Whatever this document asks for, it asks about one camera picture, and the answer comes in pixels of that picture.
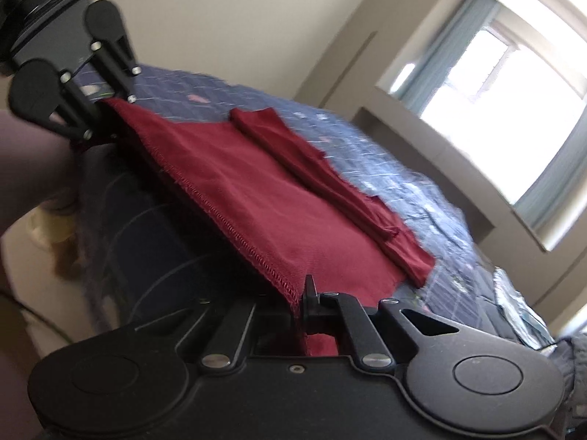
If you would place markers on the blue checked quilt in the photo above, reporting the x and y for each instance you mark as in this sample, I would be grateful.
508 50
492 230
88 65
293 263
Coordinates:
367 146

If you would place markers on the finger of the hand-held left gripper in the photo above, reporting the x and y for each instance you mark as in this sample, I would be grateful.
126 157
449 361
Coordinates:
75 110
120 66

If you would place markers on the red long-sleeved sweater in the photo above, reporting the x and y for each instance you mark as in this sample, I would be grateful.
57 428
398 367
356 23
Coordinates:
257 192

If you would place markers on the beige window bench cabinet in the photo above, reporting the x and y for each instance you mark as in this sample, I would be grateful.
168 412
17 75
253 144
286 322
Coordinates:
412 146

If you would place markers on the grey jacket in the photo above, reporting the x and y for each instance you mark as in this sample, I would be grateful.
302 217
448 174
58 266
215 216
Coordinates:
571 366

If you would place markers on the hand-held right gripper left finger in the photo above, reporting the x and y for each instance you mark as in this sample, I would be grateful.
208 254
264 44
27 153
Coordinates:
238 330

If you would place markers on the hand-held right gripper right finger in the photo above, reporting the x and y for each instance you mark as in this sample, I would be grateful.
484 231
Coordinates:
323 303

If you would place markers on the person's pink clothing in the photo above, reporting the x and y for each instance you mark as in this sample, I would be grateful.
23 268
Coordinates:
27 160

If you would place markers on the blue-grey curtain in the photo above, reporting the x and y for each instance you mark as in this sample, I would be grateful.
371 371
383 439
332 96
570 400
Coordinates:
440 55
564 178

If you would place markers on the grey quilted bedspread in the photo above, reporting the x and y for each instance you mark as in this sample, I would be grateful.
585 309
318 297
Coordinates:
481 286

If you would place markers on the white-framed window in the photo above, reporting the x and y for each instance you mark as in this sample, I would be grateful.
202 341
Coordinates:
504 101

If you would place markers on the light blue folded cloth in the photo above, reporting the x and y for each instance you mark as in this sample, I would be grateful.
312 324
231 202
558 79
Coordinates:
527 330

